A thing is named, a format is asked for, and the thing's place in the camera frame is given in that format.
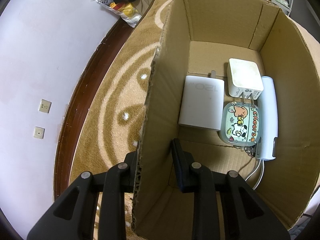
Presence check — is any white power bank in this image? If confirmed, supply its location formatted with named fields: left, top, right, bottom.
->
left=255, top=76, right=278, bottom=161

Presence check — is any cartoon sticker case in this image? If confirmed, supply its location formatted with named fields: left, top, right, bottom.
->
left=219, top=101, right=261, bottom=147

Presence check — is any large white 120W charger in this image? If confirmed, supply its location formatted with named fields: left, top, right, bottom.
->
left=178, top=75, right=225, bottom=131

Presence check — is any small white square charger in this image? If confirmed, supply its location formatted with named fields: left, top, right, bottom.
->
left=227, top=58, right=264, bottom=100

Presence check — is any brown cardboard box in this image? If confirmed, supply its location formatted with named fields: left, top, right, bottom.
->
left=132, top=0, right=319, bottom=239

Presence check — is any beige patterned carpet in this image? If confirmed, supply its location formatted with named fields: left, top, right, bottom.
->
left=68, top=0, right=320, bottom=240

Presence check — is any plastic snack bag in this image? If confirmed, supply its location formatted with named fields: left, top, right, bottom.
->
left=91, top=0, right=142, bottom=28

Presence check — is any white charging cable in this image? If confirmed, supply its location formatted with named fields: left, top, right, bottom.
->
left=244, top=159, right=265, bottom=190

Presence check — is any lower wall socket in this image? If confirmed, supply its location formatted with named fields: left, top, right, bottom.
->
left=34, top=126, right=45, bottom=139

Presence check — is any wall socket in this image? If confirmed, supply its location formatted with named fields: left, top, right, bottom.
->
left=39, top=99, right=52, bottom=114
left=34, top=126, right=45, bottom=139

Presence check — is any upper wall socket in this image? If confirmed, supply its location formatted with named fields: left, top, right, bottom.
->
left=39, top=99, right=52, bottom=114

